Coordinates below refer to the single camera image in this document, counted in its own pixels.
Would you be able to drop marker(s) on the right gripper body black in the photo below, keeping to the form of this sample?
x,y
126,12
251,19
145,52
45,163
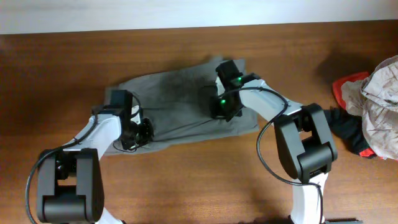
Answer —
x,y
214,104

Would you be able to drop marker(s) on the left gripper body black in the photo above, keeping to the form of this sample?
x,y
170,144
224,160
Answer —
x,y
144,132

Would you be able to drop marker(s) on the grey shorts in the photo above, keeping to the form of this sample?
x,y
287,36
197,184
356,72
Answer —
x,y
177,105

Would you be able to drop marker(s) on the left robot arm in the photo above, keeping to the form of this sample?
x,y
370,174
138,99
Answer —
x,y
69,180

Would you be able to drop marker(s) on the black garment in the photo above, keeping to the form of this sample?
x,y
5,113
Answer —
x,y
349,128

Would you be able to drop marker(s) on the beige crumpled garment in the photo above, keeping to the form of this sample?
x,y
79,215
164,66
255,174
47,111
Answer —
x,y
374,99

